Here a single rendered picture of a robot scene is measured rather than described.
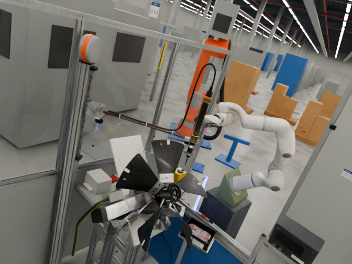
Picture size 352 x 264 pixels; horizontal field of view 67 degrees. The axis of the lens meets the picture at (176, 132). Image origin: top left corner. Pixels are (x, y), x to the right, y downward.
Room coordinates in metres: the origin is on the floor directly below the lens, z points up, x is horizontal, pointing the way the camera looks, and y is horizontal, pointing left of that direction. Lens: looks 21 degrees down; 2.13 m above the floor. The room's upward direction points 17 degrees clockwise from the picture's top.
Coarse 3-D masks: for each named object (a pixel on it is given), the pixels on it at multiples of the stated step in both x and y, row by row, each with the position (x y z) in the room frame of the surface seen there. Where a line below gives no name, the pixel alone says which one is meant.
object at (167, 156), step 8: (152, 144) 1.60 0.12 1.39; (176, 144) 1.65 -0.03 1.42; (160, 152) 1.58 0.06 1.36; (168, 152) 1.58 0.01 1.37; (176, 152) 1.60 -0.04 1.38; (160, 160) 1.54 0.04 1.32; (168, 160) 1.54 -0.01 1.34; (176, 160) 1.56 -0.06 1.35; (160, 168) 1.51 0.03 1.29; (168, 168) 1.51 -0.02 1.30; (176, 168) 1.52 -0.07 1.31
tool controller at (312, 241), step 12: (276, 228) 1.39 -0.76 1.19; (288, 228) 1.36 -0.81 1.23; (300, 228) 1.38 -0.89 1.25; (276, 240) 1.39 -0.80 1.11; (288, 240) 1.34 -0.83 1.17; (300, 240) 1.30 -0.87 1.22; (312, 240) 1.31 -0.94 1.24; (324, 240) 1.32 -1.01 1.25; (288, 252) 1.34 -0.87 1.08; (300, 252) 1.29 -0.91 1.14; (312, 252) 1.25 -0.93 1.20
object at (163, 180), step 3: (162, 174) 1.49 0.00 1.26; (165, 174) 1.49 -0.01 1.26; (168, 174) 1.49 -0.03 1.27; (171, 174) 1.49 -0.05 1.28; (162, 177) 1.47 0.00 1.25; (165, 177) 1.47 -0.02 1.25; (168, 177) 1.48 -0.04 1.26; (171, 177) 1.48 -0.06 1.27; (162, 180) 1.46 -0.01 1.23; (165, 180) 1.46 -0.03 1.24; (168, 180) 1.46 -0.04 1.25; (171, 180) 1.46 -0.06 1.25
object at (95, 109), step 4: (88, 100) 1.51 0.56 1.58; (88, 104) 1.48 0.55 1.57; (92, 104) 1.48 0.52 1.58; (96, 104) 1.50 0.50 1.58; (100, 104) 1.52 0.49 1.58; (104, 104) 1.54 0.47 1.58; (88, 108) 1.48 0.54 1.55; (92, 108) 1.48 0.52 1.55; (96, 108) 1.48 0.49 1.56; (100, 108) 1.48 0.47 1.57; (104, 108) 1.52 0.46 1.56; (88, 112) 1.48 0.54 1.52; (92, 112) 1.48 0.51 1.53; (96, 112) 1.48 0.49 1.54; (100, 112) 1.48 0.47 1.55; (96, 116) 1.48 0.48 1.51; (100, 116) 1.48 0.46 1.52
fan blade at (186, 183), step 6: (186, 174) 1.71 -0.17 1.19; (192, 174) 1.74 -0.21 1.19; (180, 180) 1.61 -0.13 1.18; (186, 180) 1.64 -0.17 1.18; (192, 180) 1.67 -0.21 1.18; (198, 180) 1.71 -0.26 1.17; (180, 186) 1.52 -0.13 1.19; (186, 186) 1.56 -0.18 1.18; (192, 186) 1.59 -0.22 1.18; (198, 186) 1.64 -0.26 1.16; (186, 192) 1.49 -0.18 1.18; (192, 192) 1.53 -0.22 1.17; (198, 192) 1.57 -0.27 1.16; (204, 192) 1.63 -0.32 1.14
